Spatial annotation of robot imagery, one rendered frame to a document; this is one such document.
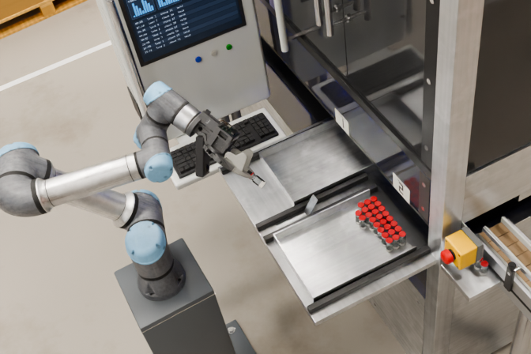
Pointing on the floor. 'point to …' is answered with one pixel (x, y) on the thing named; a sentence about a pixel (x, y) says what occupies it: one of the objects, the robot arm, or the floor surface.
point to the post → (452, 127)
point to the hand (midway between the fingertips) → (247, 175)
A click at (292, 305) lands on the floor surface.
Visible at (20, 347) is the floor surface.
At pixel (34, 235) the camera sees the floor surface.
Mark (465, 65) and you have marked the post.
